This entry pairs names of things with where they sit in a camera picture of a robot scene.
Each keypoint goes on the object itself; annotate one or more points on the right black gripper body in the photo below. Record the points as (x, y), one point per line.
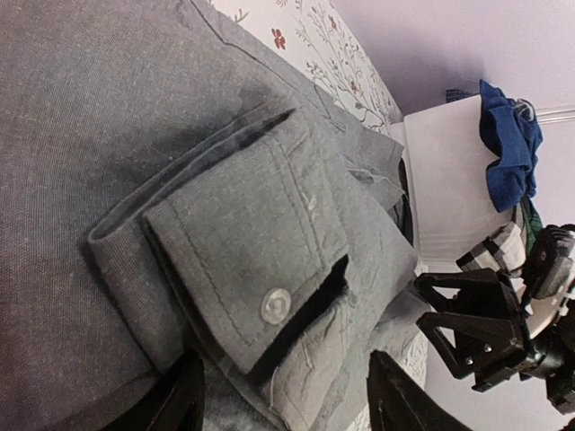
(544, 349)

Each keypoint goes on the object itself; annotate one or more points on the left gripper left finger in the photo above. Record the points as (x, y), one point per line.
(177, 401)

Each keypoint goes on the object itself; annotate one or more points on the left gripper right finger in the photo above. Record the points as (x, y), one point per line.
(397, 403)

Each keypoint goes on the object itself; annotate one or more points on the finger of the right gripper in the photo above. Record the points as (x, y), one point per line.
(482, 293)
(469, 344)

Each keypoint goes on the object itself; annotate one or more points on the grey button shirt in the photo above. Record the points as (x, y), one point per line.
(168, 183)

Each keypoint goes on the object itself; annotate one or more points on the white laundry basket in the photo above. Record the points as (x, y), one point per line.
(447, 161)

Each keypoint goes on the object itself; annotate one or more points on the black white checkered garment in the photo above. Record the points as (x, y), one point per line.
(503, 251)

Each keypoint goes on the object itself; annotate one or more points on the dark green plaid garment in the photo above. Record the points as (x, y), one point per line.
(533, 223)

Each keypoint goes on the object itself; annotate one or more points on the blue garment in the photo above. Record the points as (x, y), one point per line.
(510, 130)

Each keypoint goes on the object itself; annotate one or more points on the floral tablecloth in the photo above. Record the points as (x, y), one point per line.
(313, 38)

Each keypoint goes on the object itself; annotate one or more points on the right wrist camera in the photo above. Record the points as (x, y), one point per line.
(547, 265)

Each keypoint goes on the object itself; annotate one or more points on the right aluminium corner post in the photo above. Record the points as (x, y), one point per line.
(555, 115)

